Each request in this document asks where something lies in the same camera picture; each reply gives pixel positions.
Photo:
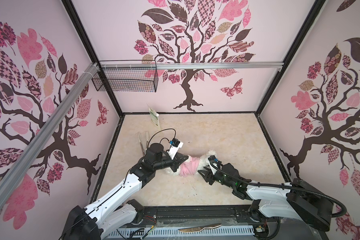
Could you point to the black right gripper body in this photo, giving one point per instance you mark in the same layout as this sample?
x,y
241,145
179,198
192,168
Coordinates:
x,y
212,177

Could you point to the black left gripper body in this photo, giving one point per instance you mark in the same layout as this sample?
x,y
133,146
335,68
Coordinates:
x,y
175,162

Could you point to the white teddy bear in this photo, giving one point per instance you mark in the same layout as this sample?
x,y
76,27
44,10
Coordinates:
x,y
204,162

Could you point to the pink teddy hoodie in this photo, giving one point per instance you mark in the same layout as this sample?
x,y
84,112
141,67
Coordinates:
x,y
189,167

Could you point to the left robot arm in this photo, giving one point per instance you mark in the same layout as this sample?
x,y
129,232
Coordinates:
x,y
114,210

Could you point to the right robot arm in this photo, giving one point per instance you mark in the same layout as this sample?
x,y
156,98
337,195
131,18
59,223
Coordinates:
x,y
296,200

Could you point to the metal kitchen tongs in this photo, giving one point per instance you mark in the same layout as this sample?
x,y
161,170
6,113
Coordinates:
x,y
144,141

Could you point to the aluminium crossbar rear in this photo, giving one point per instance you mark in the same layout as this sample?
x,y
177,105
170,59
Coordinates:
x,y
191,66

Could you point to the aluminium crossbar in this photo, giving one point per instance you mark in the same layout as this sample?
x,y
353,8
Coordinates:
x,y
16,173
191,66

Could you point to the aluminium crossbar left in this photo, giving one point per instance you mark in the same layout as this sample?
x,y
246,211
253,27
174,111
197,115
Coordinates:
x,y
16,173

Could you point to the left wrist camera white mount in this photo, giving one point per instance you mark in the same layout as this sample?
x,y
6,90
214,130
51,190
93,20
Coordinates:
x,y
175,145

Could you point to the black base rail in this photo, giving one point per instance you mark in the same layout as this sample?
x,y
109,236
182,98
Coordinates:
x,y
231,214

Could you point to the wooden handled knife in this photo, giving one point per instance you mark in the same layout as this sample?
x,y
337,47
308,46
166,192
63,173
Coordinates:
x,y
200,228

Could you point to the black wire basket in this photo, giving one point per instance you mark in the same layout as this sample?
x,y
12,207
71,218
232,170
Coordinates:
x,y
127,76

